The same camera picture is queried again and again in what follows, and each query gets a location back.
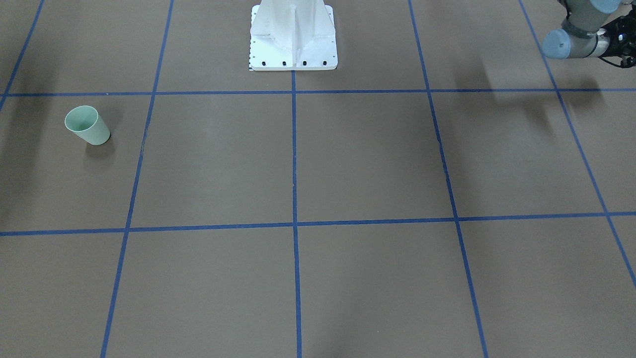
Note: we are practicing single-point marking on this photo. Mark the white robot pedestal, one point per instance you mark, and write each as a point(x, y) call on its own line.
point(292, 35)

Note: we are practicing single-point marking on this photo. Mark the green plastic cup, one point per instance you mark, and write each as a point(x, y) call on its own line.
point(85, 122)

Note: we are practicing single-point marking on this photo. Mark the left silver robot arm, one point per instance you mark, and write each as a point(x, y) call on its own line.
point(603, 29)

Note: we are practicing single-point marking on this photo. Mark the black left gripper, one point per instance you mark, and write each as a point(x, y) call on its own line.
point(623, 42)

